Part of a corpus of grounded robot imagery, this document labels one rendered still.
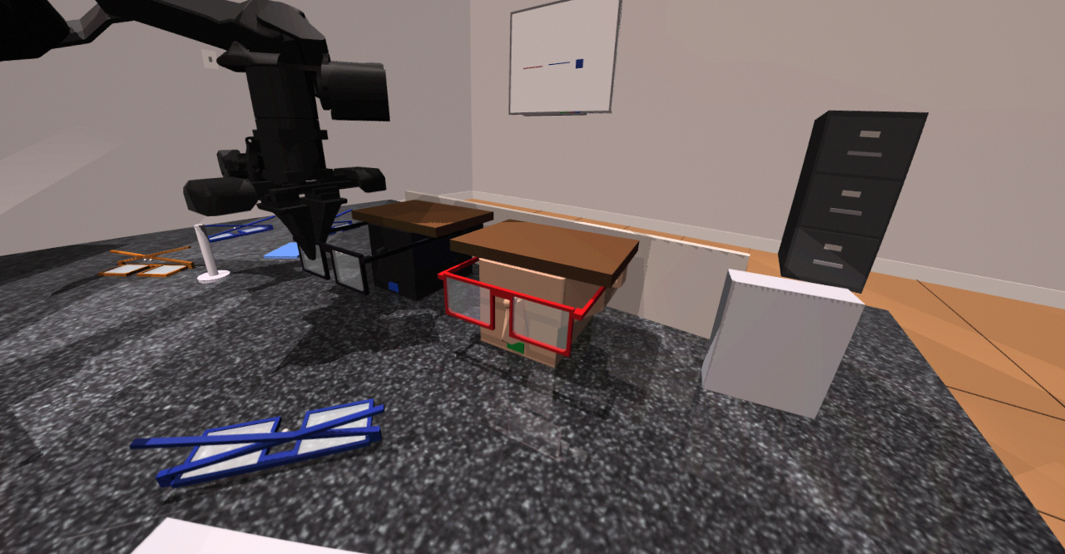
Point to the red glasses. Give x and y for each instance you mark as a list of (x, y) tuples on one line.
[(532, 320)]

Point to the blue flat square plate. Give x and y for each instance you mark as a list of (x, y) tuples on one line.
[(288, 251)]

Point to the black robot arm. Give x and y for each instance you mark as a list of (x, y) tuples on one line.
[(285, 58)]

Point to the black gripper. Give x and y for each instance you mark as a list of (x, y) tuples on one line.
[(292, 151)]

